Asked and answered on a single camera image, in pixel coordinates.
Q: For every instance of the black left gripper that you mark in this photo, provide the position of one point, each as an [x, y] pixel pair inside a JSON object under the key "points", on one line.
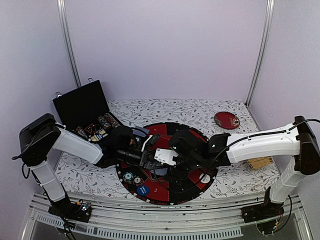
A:
{"points": [[148, 158]]}

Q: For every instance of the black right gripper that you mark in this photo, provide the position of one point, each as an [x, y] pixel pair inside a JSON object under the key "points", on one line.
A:
{"points": [[182, 175]]}

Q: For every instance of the blue playing card deck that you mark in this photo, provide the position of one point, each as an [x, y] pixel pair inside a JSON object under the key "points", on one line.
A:
{"points": [[161, 171]]}

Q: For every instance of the poker chip stack red top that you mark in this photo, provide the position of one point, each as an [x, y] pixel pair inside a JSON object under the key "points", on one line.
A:
{"points": [[138, 181]]}

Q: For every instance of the poker chip stack teal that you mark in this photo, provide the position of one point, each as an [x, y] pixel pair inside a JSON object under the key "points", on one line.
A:
{"points": [[128, 177]]}

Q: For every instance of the white dealer button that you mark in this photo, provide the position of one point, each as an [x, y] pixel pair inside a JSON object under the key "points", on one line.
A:
{"points": [[205, 179]]}

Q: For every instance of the blue small blind button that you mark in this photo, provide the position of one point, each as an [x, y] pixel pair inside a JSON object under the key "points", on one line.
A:
{"points": [[143, 190]]}

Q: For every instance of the blue backed playing card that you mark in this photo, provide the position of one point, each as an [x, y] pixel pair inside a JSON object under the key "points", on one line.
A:
{"points": [[140, 131]]}

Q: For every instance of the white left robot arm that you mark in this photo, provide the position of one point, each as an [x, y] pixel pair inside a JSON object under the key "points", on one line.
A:
{"points": [[44, 134]]}

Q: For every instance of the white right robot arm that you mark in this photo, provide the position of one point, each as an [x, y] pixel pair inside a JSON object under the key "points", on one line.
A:
{"points": [[296, 140]]}

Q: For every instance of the round red black poker mat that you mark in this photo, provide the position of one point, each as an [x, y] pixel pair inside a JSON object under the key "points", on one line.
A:
{"points": [[162, 192]]}

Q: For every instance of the poker chip row right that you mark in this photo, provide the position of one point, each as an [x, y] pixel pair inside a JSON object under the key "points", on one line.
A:
{"points": [[108, 121]]}

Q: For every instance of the poker chip row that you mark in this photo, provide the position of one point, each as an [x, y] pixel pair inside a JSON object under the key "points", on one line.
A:
{"points": [[80, 131], [108, 121]]}

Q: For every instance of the card decks in case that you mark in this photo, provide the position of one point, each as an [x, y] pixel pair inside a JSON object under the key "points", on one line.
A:
{"points": [[98, 135]]}

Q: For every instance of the red floral round plate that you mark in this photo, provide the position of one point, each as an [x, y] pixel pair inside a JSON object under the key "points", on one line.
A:
{"points": [[226, 120]]}

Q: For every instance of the floral table cloth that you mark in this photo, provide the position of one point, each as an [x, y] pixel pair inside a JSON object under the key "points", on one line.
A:
{"points": [[78, 176]]}

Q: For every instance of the poker chip row left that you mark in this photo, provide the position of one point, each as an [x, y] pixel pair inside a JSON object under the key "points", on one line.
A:
{"points": [[80, 131]]}

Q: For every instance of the woven bamboo tray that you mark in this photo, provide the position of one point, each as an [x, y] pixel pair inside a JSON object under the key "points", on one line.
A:
{"points": [[260, 162]]}

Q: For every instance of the black poker chip case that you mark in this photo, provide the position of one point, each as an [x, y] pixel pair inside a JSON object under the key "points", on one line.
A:
{"points": [[81, 107]]}

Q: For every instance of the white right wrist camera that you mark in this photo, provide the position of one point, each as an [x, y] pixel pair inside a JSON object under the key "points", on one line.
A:
{"points": [[165, 156]]}

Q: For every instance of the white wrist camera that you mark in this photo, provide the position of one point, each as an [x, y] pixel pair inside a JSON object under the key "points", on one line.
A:
{"points": [[150, 141], [165, 156]]}

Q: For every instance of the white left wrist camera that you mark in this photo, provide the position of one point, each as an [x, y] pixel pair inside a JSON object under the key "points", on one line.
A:
{"points": [[150, 141]]}

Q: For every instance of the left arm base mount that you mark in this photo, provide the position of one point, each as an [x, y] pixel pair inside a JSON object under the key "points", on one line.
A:
{"points": [[65, 209]]}

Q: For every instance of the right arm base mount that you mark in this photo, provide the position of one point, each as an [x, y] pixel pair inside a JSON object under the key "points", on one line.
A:
{"points": [[266, 215]]}

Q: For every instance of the left aluminium frame post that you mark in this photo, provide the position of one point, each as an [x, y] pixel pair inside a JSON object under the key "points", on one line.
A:
{"points": [[62, 13]]}

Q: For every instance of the aluminium frame post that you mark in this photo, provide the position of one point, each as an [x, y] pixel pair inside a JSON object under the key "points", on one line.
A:
{"points": [[62, 13], [270, 4]]}

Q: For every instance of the right aluminium frame post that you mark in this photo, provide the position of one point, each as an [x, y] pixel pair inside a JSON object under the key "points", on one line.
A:
{"points": [[270, 4]]}

